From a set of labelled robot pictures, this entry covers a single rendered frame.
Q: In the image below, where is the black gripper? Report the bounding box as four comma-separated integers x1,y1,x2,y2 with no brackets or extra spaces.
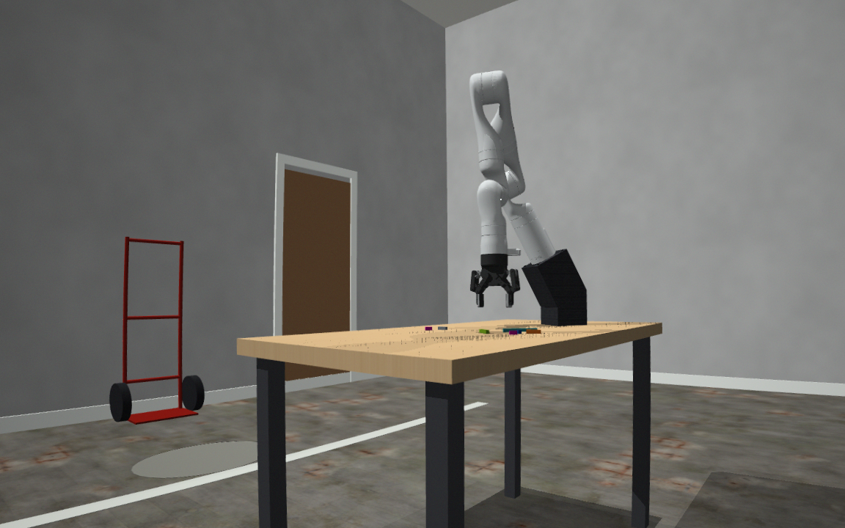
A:
470,254,520,307

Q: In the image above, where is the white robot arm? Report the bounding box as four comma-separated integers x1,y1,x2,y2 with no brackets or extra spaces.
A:
469,70,556,265

